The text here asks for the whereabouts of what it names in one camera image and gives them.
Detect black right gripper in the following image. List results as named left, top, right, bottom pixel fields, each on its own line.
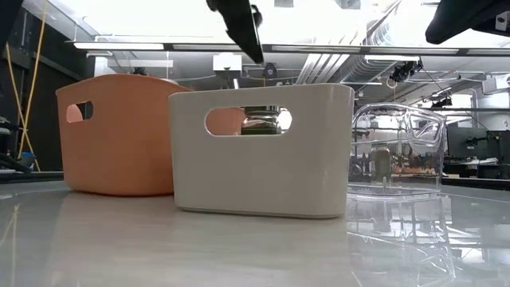
left=425, top=0, right=510, bottom=45

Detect glass jar green spice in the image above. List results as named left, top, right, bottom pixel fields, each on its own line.
left=240, top=105, right=282, bottom=136

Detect white plastic bin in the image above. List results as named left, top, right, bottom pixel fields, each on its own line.
left=167, top=82, right=356, bottom=220

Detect orange plastic bin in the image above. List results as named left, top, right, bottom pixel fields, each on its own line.
left=55, top=73, right=195, bottom=198

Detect white ceiling box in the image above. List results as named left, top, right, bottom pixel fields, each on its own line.
left=212, top=53, right=243, bottom=79

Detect long ceiling light beam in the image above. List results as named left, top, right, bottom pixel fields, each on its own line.
left=73, top=41, right=510, bottom=57

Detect dark desk monitor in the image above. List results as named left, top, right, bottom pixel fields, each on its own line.
left=486, top=130, right=510, bottom=165
left=446, top=126, right=489, bottom=161

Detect clear plastic bin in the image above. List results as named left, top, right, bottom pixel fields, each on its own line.
left=345, top=102, right=448, bottom=201

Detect glass jar dark spice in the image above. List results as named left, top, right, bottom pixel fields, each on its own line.
left=370, top=143, right=394, bottom=181

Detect black hanging camera mount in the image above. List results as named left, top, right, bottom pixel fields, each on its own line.
left=389, top=59, right=423, bottom=84

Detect yellow crossed straps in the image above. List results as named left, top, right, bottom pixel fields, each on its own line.
left=4, top=0, right=49, bottom=172

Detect black equipment with cables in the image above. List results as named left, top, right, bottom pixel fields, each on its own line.
left=0, top=116, right=37, bottom=175

